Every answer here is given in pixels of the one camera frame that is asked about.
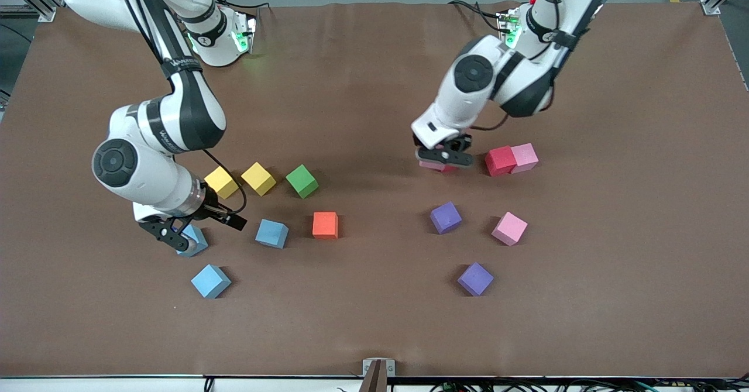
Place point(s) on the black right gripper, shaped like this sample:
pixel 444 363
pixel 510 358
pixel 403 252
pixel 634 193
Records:
pixel 209 207

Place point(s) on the pink foam cube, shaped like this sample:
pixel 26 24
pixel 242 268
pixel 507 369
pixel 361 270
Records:
pixel 509 228
pixel 427 165
pixel 525 157

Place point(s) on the blue foam cube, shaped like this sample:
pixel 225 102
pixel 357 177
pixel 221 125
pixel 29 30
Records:
pixel 272 234
pixel 210 281
pixel 200 243

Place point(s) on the green foam cube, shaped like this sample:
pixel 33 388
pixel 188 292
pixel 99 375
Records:
pixel 302 181

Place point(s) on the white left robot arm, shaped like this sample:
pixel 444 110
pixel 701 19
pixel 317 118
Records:
pixel 462 111

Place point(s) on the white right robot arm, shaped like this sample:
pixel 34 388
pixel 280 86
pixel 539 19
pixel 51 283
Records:
pixel 140 175

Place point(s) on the yellow foam cube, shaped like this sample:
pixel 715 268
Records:
pixel 222 181
pixel 258 178

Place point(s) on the orange foam cube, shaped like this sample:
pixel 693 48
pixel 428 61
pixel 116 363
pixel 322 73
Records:
pixel 325 225

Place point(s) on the purple foam cube with dent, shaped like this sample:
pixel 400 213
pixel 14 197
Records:
pixel 475 279

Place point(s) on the brown table mat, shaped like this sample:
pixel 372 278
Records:
pixel 374 298

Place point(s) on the metal pole bracket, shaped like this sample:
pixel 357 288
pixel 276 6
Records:
pixel 366 366

